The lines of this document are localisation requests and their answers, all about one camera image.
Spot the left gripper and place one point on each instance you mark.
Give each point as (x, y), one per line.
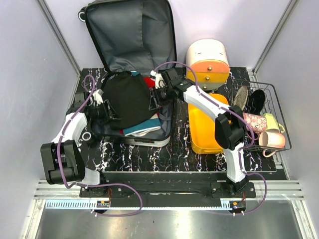
(110, 114)

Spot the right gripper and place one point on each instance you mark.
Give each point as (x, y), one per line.
(154, 104)

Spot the black cloth garment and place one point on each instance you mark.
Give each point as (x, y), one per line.
(129, 96)

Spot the teal cream cartoon towel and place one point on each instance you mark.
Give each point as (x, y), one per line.
(143, 128)

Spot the white black space suitcase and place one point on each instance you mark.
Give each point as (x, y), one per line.
(136, 36)

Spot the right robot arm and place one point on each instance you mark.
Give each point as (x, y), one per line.
(230, 128)

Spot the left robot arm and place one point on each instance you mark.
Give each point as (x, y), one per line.
(62, 161)

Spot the red cloth garment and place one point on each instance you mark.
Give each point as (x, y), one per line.
(149, 82)

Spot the black marble mat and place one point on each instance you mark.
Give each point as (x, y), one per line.
(176, 156)

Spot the white orange drawer cabinet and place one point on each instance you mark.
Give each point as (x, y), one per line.
(208, 59)

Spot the speckled brown plate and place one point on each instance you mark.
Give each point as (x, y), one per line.
(241, 97)

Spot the pink patterned mug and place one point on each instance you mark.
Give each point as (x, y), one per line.
(257, 123)

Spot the yellow green mug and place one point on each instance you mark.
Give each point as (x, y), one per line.
(272, 124)

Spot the plain pink mug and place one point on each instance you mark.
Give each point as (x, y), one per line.
(271, 142)

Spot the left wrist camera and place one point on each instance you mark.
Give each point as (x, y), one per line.
(96, 98)

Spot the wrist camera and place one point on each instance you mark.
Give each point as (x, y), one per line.
(158, 79)
(96, 98)

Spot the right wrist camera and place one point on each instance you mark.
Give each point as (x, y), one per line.
(158, 79)

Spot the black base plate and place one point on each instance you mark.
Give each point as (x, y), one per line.
(162, 190)

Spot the black wire dish rack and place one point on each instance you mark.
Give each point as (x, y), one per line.
(271, 105)

